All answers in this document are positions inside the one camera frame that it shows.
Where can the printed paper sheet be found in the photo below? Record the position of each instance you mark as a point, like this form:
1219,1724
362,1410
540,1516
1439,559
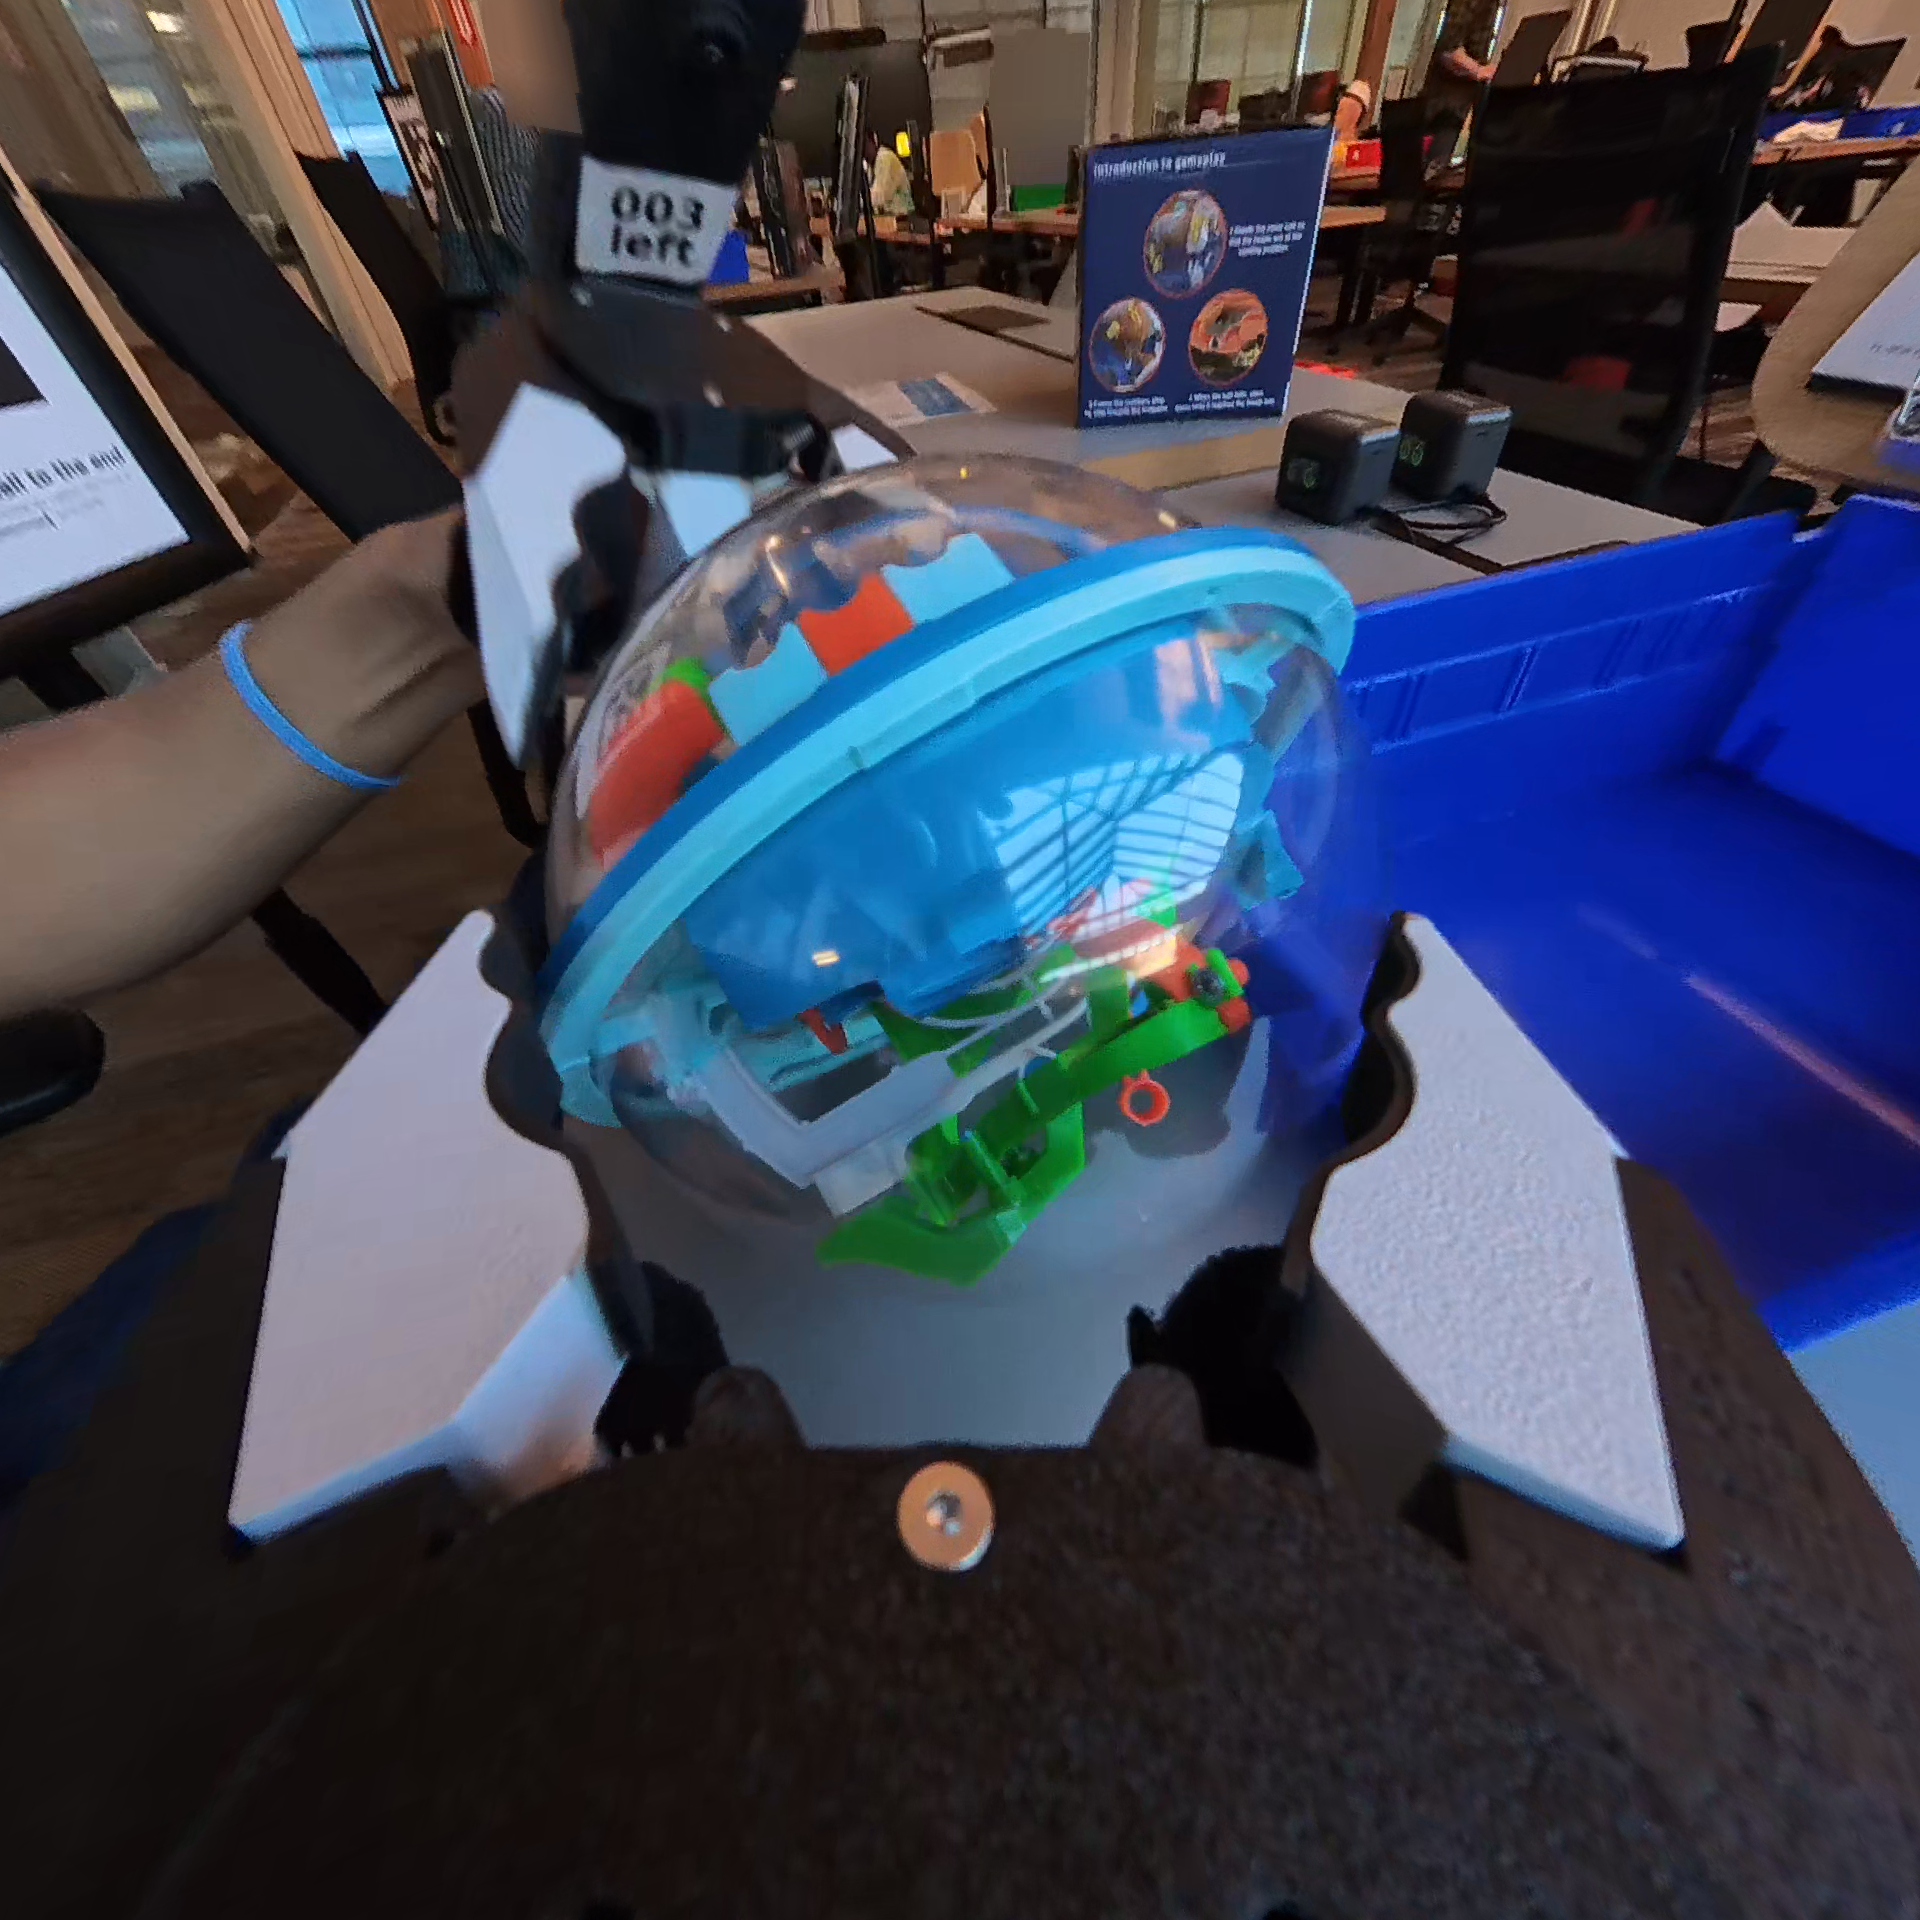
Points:
922,399

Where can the black mesh office chair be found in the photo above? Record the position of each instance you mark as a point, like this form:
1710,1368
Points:
1606,255

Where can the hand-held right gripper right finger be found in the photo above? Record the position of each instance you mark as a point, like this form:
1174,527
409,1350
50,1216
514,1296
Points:
1501,1289

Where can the person's left forearm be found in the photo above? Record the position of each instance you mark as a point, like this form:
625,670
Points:
135,840

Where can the framed marker sign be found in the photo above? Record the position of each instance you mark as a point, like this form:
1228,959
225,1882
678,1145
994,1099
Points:
76,451

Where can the blue wristband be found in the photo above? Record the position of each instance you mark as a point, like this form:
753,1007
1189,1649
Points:
285,720

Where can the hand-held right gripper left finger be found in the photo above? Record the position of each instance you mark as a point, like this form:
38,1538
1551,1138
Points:
389,1275

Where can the wooden board with printed sheet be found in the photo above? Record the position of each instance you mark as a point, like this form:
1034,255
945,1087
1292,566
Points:
1823,345

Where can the black table mat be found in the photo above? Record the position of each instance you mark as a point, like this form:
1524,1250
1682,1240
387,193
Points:
997,327

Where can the clear plastic maze ball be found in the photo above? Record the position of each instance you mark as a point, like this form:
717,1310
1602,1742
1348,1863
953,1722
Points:
961,840

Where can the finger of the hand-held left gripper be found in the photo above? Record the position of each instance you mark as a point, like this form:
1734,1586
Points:
715,511
525,570

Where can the blue printed game box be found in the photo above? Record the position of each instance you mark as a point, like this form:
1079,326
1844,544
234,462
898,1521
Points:
1202,284

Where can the large blue plastic bin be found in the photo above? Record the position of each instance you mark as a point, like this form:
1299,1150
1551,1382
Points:
1621,930

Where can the person's left hand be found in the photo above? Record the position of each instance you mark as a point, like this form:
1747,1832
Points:
399,644

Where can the black cube device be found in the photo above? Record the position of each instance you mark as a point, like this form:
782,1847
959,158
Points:
1455,442
1335,468

